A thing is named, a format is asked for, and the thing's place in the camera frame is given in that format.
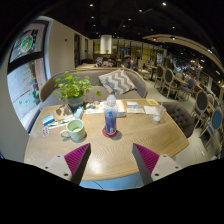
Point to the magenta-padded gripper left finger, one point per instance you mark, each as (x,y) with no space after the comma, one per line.
(75,160)

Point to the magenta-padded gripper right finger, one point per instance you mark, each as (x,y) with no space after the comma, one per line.
(150,160)

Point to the clear blue-label water bottle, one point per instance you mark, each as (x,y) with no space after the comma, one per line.
(110,120)

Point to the pale green mug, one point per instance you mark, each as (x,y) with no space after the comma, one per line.
(76,130)

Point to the flat round red coaster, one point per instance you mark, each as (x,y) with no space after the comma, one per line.
(105,134)

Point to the clear plastic cup with straw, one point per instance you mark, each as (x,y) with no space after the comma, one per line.
(157,116)

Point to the light blue white box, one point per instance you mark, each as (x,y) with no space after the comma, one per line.
(79,113)

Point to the small blue white box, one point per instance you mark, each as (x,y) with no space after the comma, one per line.
(48,120)

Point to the brown card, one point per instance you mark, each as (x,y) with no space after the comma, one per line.
(62,112)

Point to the white napkin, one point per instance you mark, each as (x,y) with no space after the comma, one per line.
(150,110)

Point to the grey tufted armchair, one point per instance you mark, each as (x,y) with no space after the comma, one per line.
(181,116)

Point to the white orange box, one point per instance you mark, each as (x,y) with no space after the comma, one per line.
(121,114)

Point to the open white magazine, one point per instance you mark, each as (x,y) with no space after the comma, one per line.
(95,108)

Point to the yellow card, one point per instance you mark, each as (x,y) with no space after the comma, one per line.
(152,102)

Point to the white blue flat packet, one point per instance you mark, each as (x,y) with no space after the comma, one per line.
(132,104)

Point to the green potted plant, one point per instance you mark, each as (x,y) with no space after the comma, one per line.
(73,86)

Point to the grey curved sofa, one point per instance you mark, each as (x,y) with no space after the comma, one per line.
(50,90)

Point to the group of oval-back chairs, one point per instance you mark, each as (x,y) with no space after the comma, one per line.
(201,103)

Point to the grey white chevron pillow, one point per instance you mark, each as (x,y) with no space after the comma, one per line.
(116,81)

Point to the person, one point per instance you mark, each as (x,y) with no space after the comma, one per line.
(169,61)
(126,63)
(105,62)

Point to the group of ceiling lights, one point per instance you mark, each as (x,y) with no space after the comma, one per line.
(164,4)

